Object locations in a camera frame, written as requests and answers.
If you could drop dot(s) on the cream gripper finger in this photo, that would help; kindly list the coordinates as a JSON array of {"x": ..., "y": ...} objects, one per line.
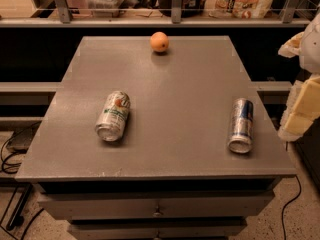
[
  {"x": 302, "y": 109},
  {"x": 292, "y": 47}
]

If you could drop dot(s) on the orange fruit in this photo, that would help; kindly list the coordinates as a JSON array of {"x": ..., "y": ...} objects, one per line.
[{"x": 159, "y": 42}]

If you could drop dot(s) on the silver green 7up can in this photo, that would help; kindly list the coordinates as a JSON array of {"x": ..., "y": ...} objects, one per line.
[{"x": 112, "y": 120}]

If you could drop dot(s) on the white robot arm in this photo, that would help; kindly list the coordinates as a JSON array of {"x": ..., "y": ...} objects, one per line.
[{"x": 309, "y": 60}]

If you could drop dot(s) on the silver blue energy drink can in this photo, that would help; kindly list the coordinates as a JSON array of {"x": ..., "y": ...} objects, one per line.
[{"x": 241, "y": 126}]

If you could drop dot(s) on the printed snack bag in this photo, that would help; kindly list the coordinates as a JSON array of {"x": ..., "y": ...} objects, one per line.
[{"x": 244, "y": 9}]

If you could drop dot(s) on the grey drawer cabinet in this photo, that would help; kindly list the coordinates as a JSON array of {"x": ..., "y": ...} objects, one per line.
[{"x": 171, "y": 176}]

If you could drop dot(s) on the grey metal shelf rail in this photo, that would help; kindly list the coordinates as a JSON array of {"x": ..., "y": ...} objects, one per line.
[{"x": 141, "y": 14}]

